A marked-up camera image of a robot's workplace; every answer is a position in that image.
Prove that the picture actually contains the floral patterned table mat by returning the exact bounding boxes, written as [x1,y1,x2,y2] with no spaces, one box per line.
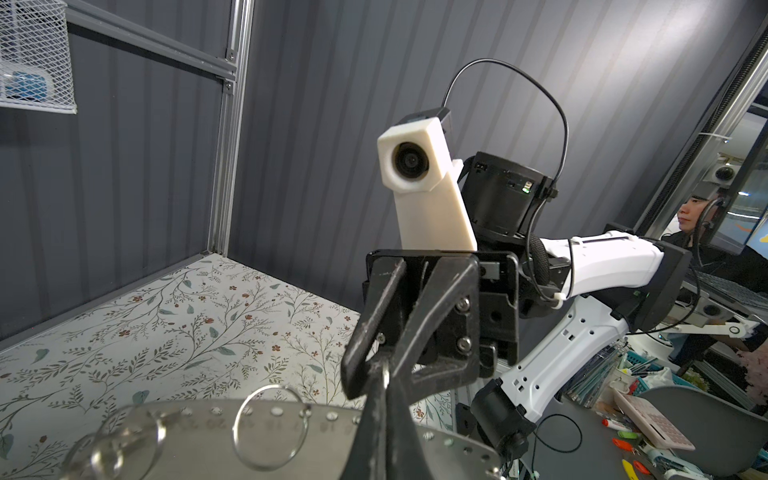
[0,253,457,457]

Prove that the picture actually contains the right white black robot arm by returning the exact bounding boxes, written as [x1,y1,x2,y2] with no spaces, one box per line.
[340,231,691,466]

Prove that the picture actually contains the thin black camera cable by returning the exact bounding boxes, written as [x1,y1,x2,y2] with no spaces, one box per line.
[441,57,570,187]

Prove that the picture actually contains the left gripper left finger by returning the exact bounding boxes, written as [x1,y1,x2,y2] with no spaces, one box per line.
[341,362,390,479]

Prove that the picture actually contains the pink calculator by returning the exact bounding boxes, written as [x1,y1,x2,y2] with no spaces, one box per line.
[613,389,696,451]

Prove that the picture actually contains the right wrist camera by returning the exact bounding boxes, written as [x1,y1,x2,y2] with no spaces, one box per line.
[377,107,478,252]

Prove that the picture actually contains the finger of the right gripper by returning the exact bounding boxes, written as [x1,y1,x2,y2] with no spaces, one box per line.
[387,256,480,396]
[340,257,406,400]

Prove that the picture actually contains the markers in white basket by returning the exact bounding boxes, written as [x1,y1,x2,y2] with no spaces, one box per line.
[1,60,55,103]

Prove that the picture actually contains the person at desk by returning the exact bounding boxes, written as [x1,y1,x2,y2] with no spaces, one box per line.
[661,182,767,297]

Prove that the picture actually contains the white wire mesh basket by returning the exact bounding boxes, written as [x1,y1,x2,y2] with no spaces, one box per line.
[1,0,77,114]

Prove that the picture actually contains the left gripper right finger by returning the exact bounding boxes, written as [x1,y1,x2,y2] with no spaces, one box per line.
[386,366,433,479]

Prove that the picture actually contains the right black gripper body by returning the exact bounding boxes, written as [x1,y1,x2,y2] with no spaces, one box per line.
[363,249,519,368]

